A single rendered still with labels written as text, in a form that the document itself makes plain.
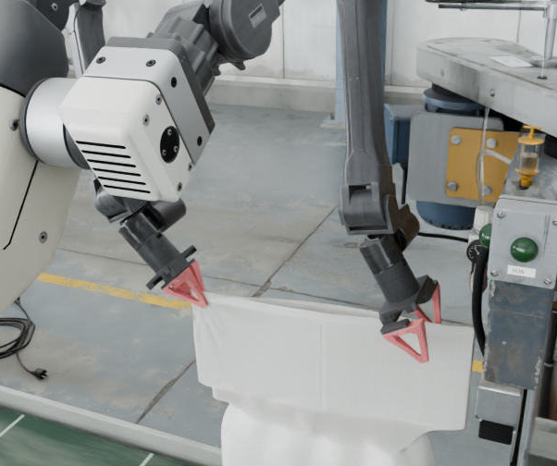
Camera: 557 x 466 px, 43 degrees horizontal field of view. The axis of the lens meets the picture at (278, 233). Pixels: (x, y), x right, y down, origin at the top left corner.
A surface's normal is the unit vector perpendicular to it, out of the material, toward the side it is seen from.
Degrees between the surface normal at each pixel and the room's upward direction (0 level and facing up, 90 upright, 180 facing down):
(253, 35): 76
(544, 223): 90
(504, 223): 90
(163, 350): 0
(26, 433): 0
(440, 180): 90
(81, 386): 0
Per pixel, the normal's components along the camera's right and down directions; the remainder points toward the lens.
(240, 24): 0.82, -0.04
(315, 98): -0.40, 0.38
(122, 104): -0.22, -0.60
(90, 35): 0.63, -0.14
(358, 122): -0.57, 0.04
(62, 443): -0.03, -0.91
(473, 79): -0.96, 0.13
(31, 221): 0.92, 0.14
